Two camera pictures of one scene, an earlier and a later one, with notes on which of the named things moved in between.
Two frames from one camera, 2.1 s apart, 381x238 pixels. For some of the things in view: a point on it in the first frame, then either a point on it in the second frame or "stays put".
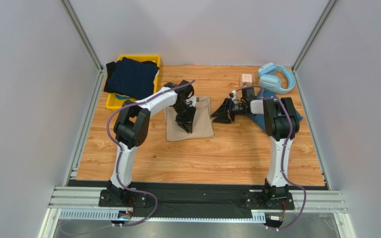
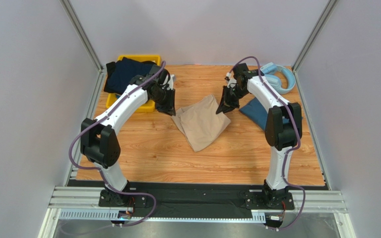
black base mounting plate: [196, 201] stays put
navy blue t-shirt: [133, 79] stays put
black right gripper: [229, 109] -> [230, 96]
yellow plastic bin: [113, 101] stays put
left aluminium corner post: [76, 23] stays put
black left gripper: [188, 119] -> [169, 110]
